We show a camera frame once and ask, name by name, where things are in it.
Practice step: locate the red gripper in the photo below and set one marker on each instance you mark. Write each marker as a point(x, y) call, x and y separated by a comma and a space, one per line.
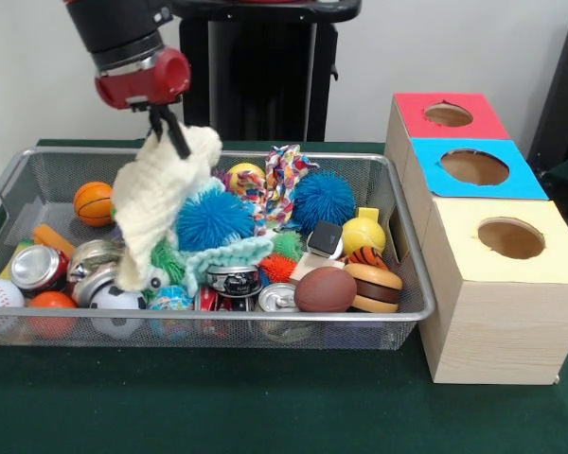
point(142, 87)

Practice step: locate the cream knitted cloth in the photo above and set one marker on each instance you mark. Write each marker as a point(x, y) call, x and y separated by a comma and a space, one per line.
point(156, 189)

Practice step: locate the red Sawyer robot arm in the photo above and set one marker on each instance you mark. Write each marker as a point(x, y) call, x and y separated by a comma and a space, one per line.
point(113, 23)

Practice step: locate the shallow clear mesh bin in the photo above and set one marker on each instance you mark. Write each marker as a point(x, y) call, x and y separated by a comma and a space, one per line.
point(369, 337)

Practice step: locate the wooden box with three holes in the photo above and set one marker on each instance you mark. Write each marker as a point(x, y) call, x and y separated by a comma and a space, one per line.
point(502, 321)

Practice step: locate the yellow smiley ball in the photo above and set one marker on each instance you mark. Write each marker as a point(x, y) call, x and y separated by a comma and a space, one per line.
point(243, 175)

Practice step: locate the large blue spiky ball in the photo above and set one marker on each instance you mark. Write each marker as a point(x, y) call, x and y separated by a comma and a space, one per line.
point(213, 220)

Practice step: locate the orange toy basketball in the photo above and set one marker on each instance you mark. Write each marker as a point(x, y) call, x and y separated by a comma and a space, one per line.
point(93, 203)

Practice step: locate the teal knitted cloth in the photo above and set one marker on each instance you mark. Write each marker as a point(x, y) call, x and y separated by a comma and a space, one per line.
point(232, 253)

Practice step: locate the small blue spiky ball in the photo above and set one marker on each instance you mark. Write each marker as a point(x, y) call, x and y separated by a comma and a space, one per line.
point(324, 196)

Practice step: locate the black and white soccer ball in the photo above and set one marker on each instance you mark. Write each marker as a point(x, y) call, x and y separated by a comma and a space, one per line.
point(118, 300)

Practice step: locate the brown toy football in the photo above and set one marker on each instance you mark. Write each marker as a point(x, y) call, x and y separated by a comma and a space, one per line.
point(324, 289)

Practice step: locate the wooden burger toy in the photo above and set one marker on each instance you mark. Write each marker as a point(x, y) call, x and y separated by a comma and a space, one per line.
point(374, 288)

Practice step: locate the black upright panel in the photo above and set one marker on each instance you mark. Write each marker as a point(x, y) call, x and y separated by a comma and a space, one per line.
point(563, 94)

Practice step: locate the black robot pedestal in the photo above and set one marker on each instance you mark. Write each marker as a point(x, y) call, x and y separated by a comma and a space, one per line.
point(255, 71)

